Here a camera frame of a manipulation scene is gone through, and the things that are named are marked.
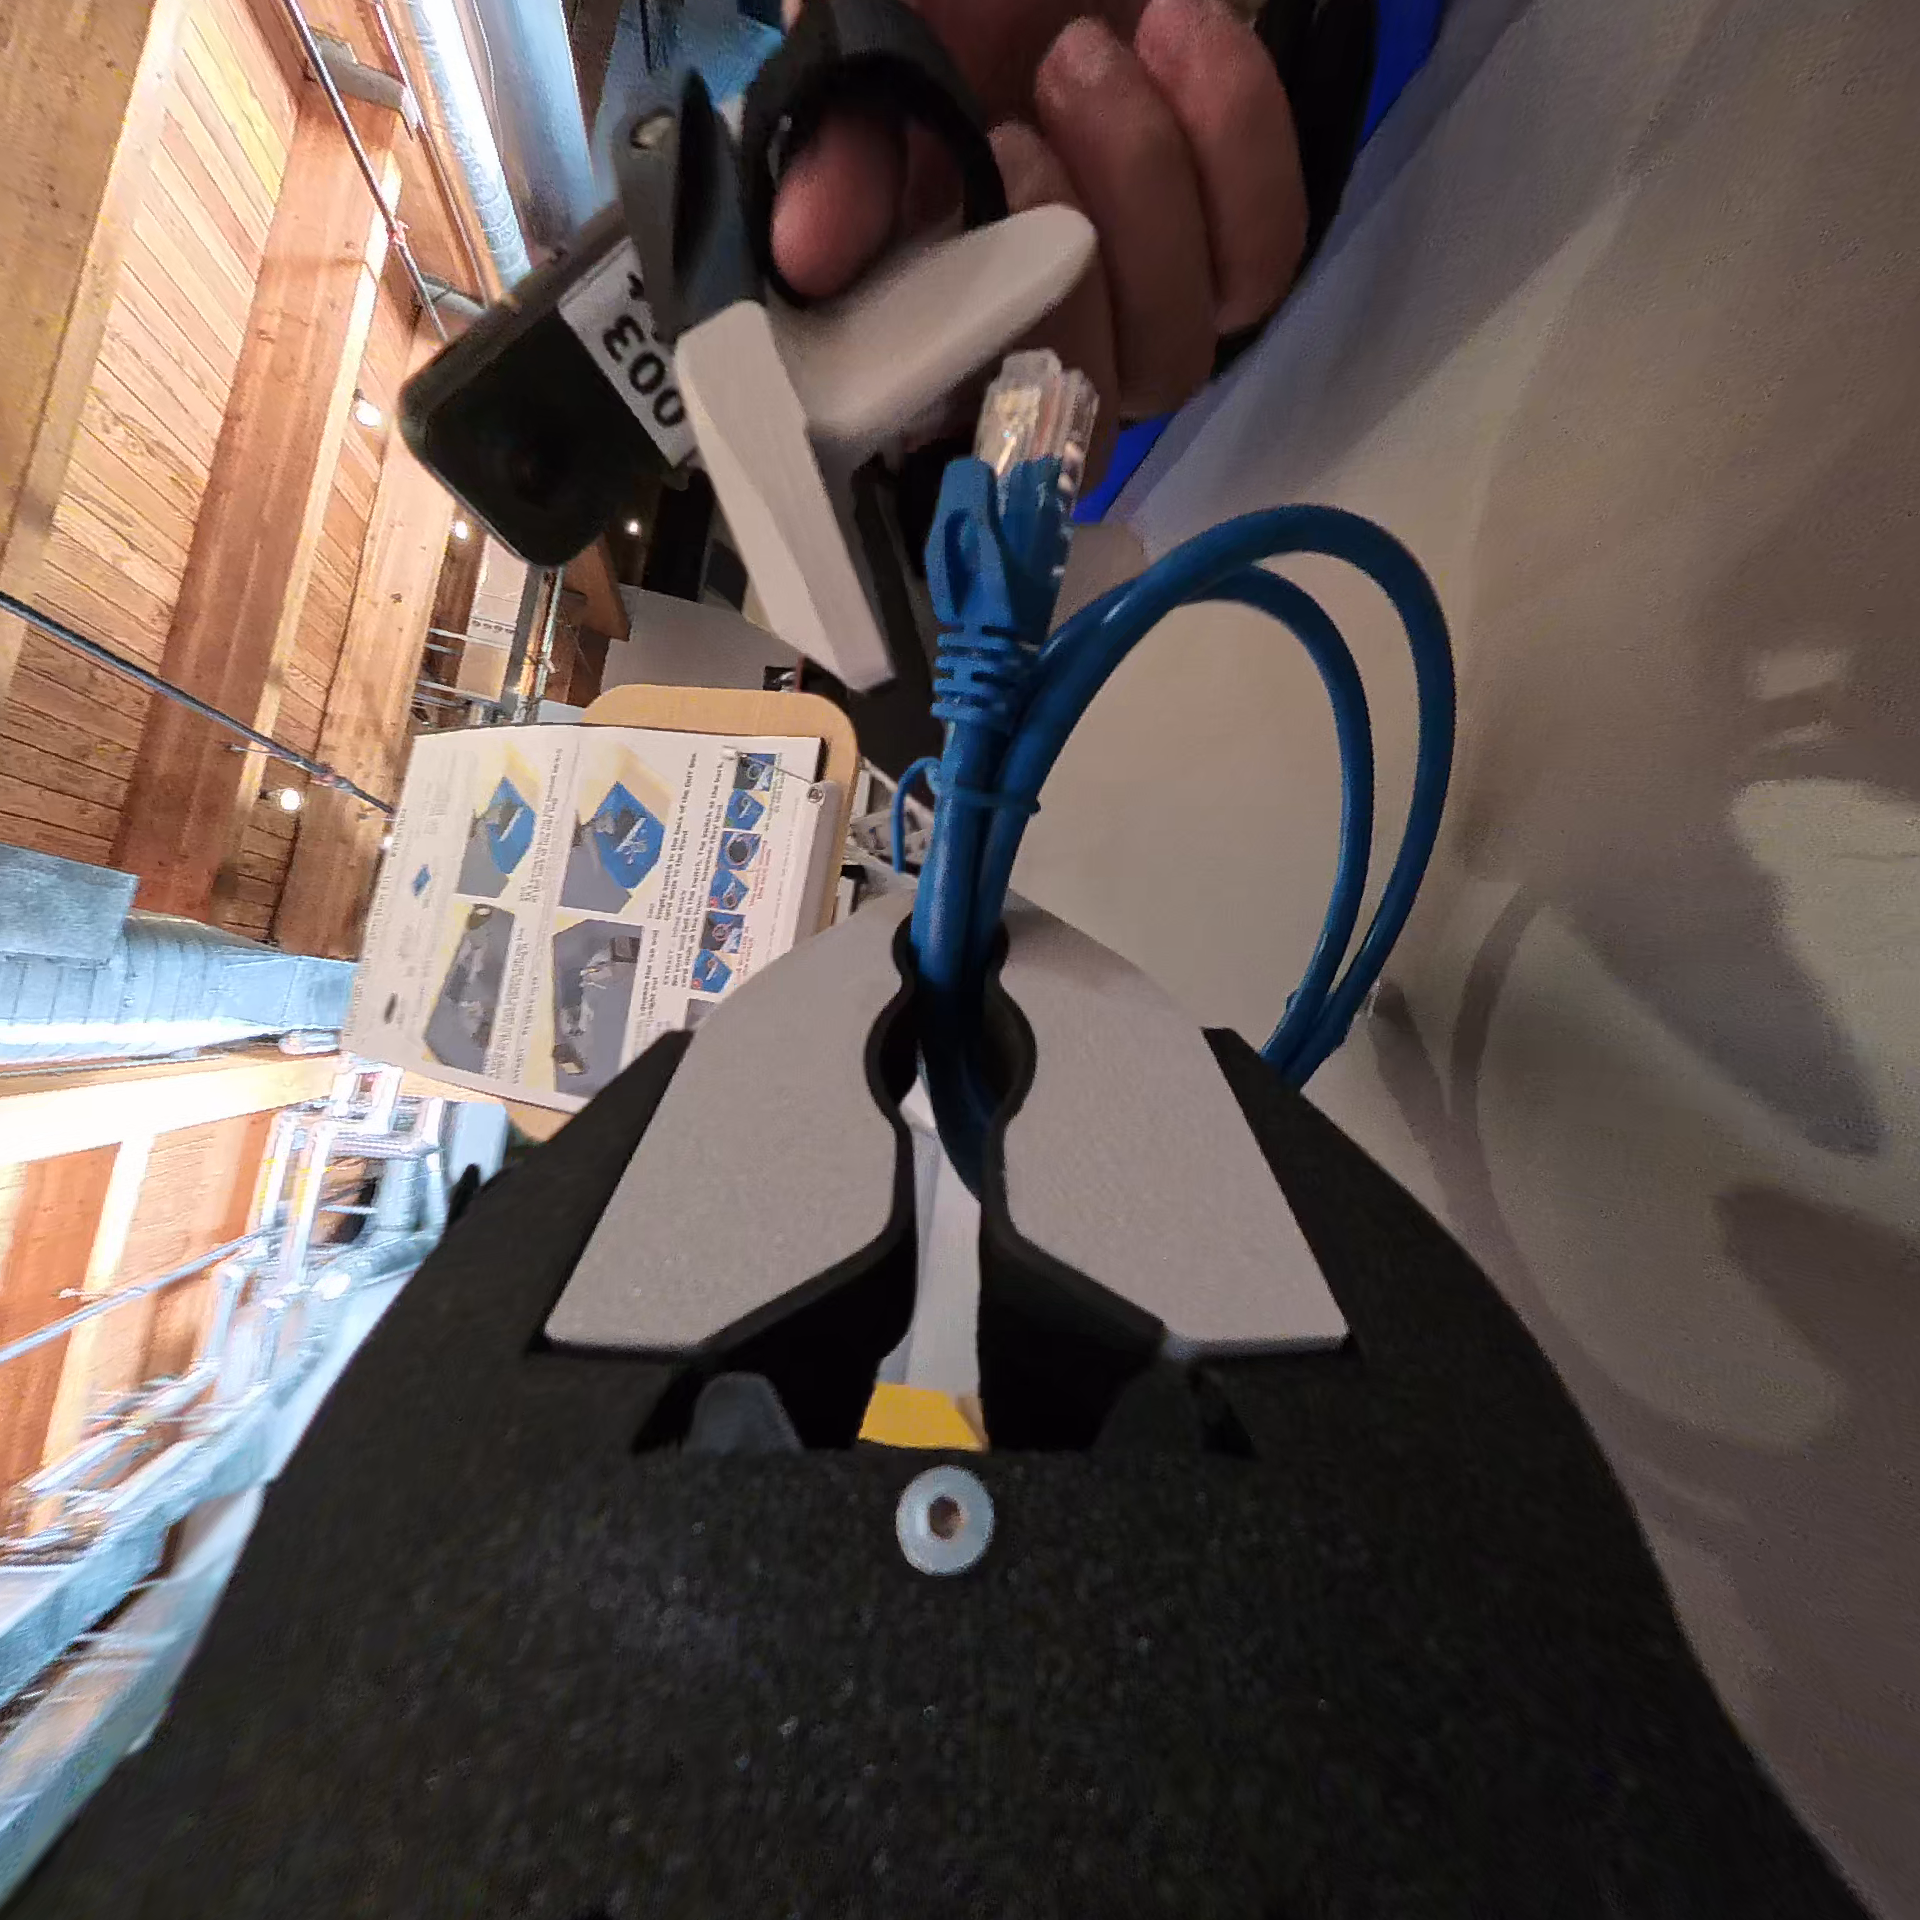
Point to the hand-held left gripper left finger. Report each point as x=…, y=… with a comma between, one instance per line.
x=720, y=1184

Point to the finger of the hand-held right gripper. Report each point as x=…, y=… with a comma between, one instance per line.
x=779, y=481

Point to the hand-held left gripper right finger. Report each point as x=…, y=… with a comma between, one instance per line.
x=1171, y=1184

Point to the yellow plastic bin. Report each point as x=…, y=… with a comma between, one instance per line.
x=922, y=1417

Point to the person's right hand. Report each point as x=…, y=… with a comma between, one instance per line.
x=1185, y=164

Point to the instruction sheet on wooden board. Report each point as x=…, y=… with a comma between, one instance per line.
x=600, y=901

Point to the metal air duct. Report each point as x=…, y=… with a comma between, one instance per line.
x=480, y=134
x=148, y=961

